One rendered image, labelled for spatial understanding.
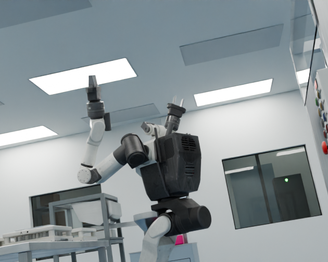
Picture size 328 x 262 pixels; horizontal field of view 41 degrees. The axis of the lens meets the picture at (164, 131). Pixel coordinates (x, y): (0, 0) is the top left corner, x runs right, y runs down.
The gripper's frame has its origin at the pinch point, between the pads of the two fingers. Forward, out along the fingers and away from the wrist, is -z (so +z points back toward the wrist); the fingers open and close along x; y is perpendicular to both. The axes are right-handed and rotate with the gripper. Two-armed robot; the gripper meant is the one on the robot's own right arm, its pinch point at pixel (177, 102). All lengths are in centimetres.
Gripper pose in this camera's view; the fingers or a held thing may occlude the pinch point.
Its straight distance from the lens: 277.2
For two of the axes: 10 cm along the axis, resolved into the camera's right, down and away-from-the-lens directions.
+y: -3.3, 1.7, 9.3
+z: -2.5, 9.3, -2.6
